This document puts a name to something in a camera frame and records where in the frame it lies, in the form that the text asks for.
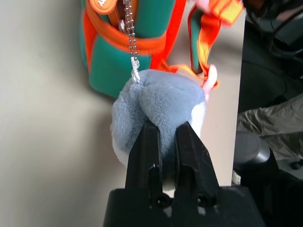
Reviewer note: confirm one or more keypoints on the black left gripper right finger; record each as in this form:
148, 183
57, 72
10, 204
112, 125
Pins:
194, 165

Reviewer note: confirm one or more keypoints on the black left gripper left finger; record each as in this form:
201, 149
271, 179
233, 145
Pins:
144, 160

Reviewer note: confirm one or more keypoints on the grey plush whale toy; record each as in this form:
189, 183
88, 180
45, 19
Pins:
165, 99

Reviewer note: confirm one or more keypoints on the teal and orange backpack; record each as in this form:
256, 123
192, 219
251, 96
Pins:
113, 71

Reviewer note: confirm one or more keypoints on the khaki trouser leg of person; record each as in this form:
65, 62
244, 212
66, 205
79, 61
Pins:
272, 118

